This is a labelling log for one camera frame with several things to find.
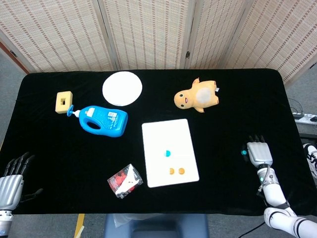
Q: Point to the yellow sponge block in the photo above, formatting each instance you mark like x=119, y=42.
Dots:
x=64, y=100

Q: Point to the yellow floor tape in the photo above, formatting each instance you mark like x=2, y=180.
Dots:
x=79, y=226

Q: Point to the dark side table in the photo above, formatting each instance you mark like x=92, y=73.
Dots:
x=307, y=130

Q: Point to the orange button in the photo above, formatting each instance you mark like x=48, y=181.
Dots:
x=171, y=171
x=181, y=170

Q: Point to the white round plate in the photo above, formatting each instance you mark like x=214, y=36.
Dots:
x=122, y=88

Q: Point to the woven bamboo folding screen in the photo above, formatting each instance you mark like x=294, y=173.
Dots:
x=148, y=32

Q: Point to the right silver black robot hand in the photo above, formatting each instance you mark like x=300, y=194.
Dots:
x=260, y=153

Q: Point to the black and white sneaker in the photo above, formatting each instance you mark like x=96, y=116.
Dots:
x=312, y=158

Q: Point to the teal button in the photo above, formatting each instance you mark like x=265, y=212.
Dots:
x=244, y=152
x=167, y=153

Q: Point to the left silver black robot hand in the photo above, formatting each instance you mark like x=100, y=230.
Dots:
x=10, y=188

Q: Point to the clear bag red items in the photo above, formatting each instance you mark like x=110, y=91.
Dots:
x=125, y=184

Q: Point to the white power strip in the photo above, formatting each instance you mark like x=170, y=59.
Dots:
x=305, y=117

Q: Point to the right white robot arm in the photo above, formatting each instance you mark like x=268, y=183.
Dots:
x=272, y=193

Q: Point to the blue grey chair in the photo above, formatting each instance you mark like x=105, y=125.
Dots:
x=158, y=226

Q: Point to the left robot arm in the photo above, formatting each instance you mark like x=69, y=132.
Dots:
x=5, y=221

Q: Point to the blue detergent pump bottle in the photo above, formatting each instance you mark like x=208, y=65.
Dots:
x=104, y=121

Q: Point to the black tablecloth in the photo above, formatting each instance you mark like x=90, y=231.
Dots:
x=74, y=153

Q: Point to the yellow plush toy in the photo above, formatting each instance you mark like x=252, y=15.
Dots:
x=195, y=95

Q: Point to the white rectangular board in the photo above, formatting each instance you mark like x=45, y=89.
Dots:
x=169, y=138

